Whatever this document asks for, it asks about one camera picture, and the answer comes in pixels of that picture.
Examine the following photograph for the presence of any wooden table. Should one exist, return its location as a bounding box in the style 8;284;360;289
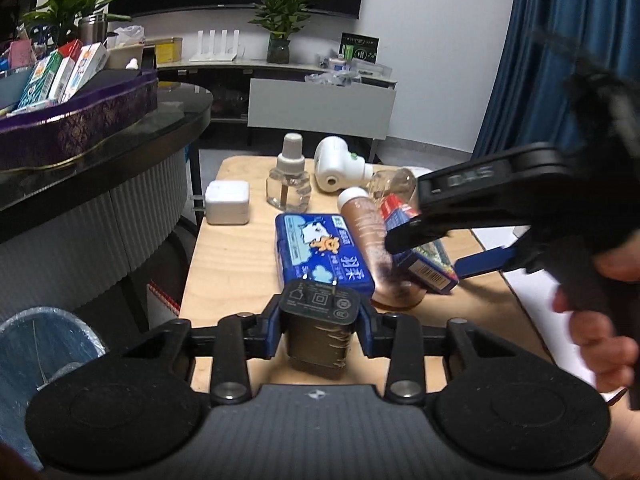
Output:
177;156;553;396

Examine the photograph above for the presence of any pile of clear plastic packets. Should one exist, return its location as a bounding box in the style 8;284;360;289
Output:
305;57;398;88

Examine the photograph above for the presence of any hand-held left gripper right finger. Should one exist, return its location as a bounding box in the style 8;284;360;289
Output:
356;300;521;407

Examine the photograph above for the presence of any trash bin with blue bag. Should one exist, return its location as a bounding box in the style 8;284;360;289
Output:
0;305;110;472

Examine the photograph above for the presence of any black glass counter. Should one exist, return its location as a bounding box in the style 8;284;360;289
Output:
0;82;215;321

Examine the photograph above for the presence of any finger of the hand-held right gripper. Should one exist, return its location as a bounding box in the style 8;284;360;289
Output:
384;142;581;257
454;227;551;280

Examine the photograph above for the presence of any black and green sign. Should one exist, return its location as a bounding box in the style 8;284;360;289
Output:
340;32;380;63

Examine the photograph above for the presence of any white plastic bag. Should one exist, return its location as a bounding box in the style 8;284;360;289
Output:
107;25;146;49

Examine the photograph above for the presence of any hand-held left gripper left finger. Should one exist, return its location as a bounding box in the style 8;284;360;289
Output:
120;292;285;407

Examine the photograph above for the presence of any purple patterned box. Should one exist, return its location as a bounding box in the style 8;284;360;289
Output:
0;69;160;171

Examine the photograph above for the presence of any clear refill bottle white cap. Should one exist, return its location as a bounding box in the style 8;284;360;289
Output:
265;132;313;213

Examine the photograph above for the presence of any red and white medicine box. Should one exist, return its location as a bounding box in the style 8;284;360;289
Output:
47;40;84;103

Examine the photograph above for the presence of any brown plastic bottle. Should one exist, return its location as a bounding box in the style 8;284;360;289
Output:
337;186;427;309

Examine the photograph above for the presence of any pink packet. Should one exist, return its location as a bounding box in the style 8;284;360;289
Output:
7;40;38;71

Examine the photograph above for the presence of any blue tissue pack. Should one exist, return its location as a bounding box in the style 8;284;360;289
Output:
274;212;376;297

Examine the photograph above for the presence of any beige box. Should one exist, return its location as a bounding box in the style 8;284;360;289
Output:
107;45;158;71

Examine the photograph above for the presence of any white plug-in heater green button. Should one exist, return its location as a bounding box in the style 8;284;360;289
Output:
314;136;375;193

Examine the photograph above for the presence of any person's right forearm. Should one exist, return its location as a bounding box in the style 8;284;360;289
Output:
597;390;640;480

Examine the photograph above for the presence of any green and white medicine box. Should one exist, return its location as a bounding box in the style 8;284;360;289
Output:
17;50;63;111

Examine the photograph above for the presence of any red and blue carton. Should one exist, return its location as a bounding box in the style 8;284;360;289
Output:
378;195;460;294

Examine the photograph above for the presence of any yellow tin box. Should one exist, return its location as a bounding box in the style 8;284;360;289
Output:
155;37;184;67

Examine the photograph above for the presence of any leafy green plant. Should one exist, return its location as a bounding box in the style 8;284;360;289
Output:
20;0;132;47

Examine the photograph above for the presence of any black power adapter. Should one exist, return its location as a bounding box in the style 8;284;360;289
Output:
279;279;362;373

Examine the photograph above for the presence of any person's right hand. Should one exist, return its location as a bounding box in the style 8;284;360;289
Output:
552;230;640;394

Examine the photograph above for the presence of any white router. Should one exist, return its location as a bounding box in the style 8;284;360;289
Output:
189;29;246;63

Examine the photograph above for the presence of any white charger cube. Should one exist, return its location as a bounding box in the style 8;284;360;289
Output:
192;180;251;226

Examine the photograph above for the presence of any blue curtain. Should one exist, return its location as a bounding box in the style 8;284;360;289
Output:
472;0;640;161

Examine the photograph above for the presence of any green plant in glass vase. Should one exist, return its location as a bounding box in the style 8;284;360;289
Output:
252;0;314;65

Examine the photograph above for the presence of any long white desk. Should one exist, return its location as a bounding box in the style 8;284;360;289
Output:
157;57;398;158

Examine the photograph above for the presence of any white plug-in heater with bottle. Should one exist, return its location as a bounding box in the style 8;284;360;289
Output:
366;167;420;211

